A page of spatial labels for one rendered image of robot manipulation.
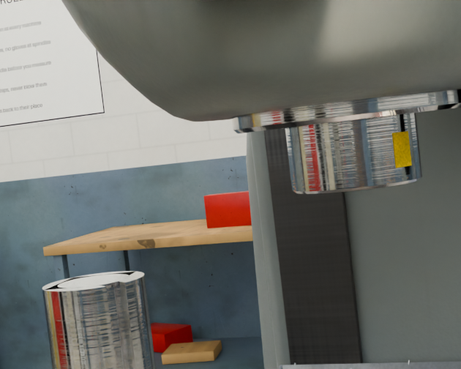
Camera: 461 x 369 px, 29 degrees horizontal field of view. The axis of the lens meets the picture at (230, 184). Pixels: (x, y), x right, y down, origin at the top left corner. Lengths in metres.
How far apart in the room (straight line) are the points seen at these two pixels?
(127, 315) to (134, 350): 0.01
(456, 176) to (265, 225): 0.16
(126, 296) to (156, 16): 0.09
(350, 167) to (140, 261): 4.79
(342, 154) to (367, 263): 0.42
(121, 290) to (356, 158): 0.12
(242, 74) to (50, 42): 5.04
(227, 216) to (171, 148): 0.85
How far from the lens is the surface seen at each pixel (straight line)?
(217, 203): 4.23
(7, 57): 5.44
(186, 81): 0.26
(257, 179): 0.73
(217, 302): 4.94
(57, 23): 5.27
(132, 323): 0.20
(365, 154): 0.30
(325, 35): 0.24
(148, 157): 5.00
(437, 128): 0.69
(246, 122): 0.30
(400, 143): 0.31
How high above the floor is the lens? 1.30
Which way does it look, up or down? 3 degrees down
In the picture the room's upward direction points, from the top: 7 degrees counter-clockwise
